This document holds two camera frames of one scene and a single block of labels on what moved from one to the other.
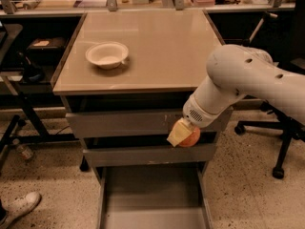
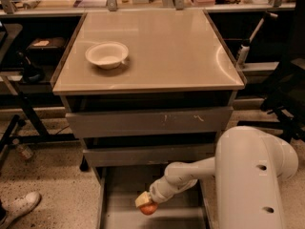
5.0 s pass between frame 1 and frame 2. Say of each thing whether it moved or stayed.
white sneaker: stayed
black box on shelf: stayed
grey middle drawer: stayed
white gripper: moved
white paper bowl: stayed
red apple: moved
